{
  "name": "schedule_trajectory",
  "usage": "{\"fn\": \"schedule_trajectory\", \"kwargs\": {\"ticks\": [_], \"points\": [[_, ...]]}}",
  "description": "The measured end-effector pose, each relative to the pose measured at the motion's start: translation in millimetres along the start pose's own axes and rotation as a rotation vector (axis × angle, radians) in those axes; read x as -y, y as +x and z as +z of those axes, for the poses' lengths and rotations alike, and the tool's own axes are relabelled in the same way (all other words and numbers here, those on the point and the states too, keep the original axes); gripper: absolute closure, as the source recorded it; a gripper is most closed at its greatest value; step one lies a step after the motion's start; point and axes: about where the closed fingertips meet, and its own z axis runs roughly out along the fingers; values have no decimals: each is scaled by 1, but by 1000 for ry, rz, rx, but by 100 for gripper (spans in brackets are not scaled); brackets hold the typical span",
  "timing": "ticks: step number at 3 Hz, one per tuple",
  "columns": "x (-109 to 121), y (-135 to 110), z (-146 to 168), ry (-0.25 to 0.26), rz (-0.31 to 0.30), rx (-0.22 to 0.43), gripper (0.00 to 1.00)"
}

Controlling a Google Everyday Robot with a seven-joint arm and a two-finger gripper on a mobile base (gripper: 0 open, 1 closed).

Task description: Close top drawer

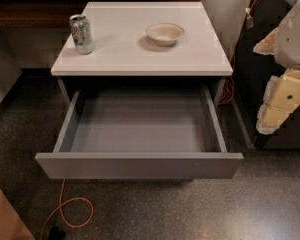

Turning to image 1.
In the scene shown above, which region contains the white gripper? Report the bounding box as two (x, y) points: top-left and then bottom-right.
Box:
(253, 0), (300, 135)

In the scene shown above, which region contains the grey top drawer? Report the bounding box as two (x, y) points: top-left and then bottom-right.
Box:
(35, 86), (243, 180)

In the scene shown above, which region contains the black cabinet on right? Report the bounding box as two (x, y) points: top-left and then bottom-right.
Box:
(233, 0), (300, 149)

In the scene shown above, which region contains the white paper bowl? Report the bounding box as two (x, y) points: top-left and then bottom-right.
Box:
(146, 23), (184, 47)

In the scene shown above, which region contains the silver green soda can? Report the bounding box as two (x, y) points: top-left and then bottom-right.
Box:
(69, 14), (94, 54)

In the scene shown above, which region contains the brown cardboard box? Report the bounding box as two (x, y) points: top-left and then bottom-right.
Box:
(0, 189), (35, 240)

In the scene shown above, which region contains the orange cable on right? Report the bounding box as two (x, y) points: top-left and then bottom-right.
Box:
(217, 0), (300, 106)

